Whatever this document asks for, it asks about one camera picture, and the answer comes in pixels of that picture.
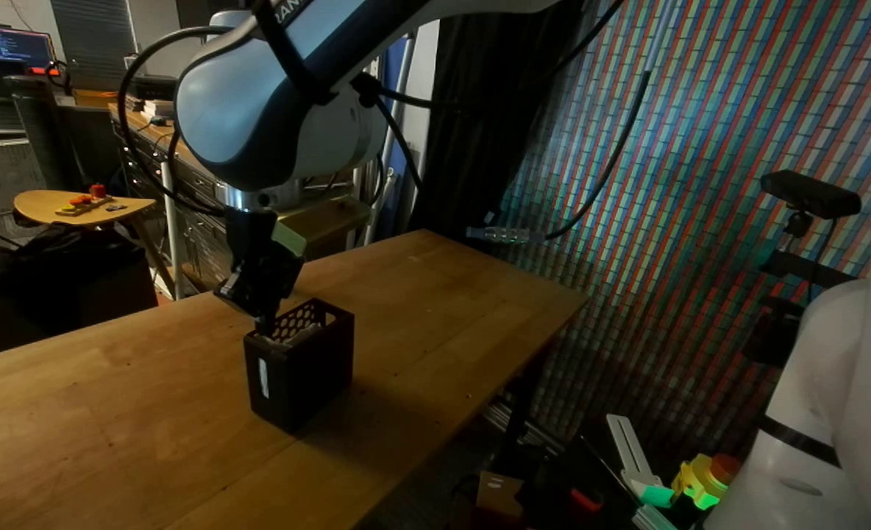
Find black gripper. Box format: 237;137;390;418
220;209;306;319

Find black perforated basket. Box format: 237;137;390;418
241;294;357;434

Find wooden workbench with drawers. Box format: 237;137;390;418
107;100;360;290

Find red tools on stool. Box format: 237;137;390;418
56;181;119;218

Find round wooden stool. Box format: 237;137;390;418
10;184;159;228

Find colourful striped backdrop panel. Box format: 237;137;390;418
491;0;871;473

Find yellow green plastic toy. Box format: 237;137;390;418
668;451;737;512

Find black looping wrist cable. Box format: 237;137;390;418
115;22;237;221

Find black camera on stand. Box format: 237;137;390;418
741;166;866;377

